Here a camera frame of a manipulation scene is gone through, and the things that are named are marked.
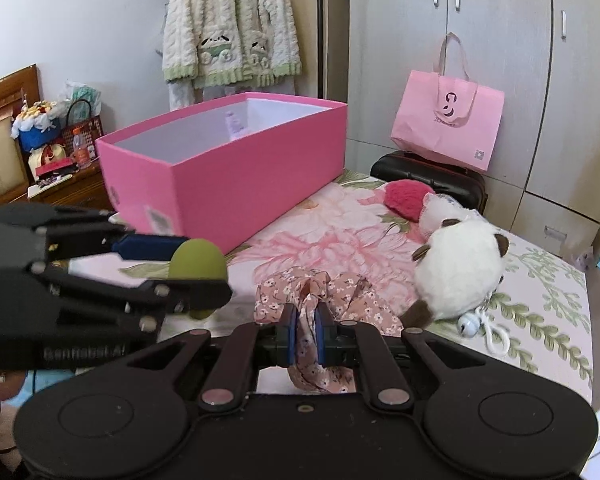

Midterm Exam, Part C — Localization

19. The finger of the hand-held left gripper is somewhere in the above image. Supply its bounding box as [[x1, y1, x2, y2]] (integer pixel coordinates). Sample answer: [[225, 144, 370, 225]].
[[29, 260, 234, 342], [0, 202, 191, 269]]

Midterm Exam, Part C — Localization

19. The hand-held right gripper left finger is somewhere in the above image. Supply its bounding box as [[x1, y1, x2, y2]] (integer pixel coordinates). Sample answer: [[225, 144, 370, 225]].
[[129, 304, 299, 408]]

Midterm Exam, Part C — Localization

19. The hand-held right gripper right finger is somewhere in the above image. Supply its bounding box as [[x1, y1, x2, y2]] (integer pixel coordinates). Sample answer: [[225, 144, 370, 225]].
[[315, 304, 487, 409]]

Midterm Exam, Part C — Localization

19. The olive green ball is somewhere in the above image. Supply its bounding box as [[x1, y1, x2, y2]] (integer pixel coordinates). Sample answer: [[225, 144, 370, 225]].
[[167, 239, 229, 321]]

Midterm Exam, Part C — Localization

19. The pink floral scrunchie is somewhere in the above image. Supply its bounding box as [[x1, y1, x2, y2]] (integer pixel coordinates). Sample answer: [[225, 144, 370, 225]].
[[253, 267, 406, 395]]

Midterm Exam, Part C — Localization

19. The pink cardboard box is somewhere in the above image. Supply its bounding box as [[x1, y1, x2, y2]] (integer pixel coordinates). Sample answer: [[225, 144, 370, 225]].
[[95, 91, 349, 256]]

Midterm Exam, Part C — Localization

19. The person's left hand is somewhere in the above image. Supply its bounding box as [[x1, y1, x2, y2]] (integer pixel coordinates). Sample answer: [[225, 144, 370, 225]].
[[0, 366, 28, 414]]

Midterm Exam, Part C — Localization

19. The floral printed bedsheet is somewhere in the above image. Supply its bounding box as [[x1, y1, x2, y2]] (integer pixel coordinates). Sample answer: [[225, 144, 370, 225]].
[[115, 167, 595, 402]]

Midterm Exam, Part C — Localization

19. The wooden nightstand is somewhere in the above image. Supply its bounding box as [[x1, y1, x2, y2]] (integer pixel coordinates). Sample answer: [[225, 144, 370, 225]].
[[27, 159, 117, 214]]

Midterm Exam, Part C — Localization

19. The clear bottle with orange label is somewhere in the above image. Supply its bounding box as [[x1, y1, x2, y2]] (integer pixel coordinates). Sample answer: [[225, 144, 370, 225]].
[[71, 127, 94, 170]]

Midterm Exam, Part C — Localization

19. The red and white gift box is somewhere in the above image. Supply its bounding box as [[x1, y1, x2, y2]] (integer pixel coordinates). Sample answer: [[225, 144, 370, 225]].
[[28, 142, 76, 176]]

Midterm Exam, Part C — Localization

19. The white plush with brown ears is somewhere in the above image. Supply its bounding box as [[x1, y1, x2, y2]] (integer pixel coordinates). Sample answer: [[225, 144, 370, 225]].
[[400, 219, 512, 357]]

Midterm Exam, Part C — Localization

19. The pale grey garment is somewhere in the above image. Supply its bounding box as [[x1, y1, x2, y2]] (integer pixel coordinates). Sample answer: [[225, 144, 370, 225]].
[[167, 77, 297, 111]]

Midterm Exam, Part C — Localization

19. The red and white plush toy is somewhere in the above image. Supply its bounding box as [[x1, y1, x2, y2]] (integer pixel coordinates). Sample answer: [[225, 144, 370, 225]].
[[383, 179, 476, 236]]

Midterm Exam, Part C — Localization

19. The blue wrapped flower bouquet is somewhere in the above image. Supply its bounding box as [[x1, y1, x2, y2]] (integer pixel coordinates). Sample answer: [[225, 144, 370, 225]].
[[11, 100, 64, 154]]

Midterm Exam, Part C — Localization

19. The white green plastic bag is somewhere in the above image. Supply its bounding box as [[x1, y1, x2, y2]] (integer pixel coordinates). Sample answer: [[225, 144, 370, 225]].
[[60, 80, 104, 119]]

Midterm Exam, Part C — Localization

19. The wooden headboard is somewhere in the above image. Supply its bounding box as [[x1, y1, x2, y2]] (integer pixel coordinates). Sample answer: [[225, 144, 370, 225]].
[[0, 64, 44, 211]]

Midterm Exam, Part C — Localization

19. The black suitcase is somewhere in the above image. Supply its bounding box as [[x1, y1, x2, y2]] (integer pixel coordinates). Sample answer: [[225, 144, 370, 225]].
[[370, 151, 489, 214]]

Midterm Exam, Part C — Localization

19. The white green fleece cardigan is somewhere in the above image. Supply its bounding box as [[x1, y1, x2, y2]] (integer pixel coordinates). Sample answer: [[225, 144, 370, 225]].
[[160, 0, 304, 89]]

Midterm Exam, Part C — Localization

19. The pink tote bag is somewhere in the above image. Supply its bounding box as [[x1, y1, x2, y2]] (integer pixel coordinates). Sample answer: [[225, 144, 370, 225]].
[[391, 32, 506, 174]]

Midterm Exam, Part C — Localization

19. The black clothes rack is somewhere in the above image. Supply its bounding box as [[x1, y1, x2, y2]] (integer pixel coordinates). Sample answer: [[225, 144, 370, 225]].
[[316, 0, 330, 101]]

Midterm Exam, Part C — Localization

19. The light grey wardrobe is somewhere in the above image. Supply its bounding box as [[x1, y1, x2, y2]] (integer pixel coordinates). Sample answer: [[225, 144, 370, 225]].
[[347, 0, 600, 252]]

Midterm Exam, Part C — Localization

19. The brown wire basket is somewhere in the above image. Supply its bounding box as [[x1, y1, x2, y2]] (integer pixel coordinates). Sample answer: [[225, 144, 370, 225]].
[[60, 99, 105, 162]]

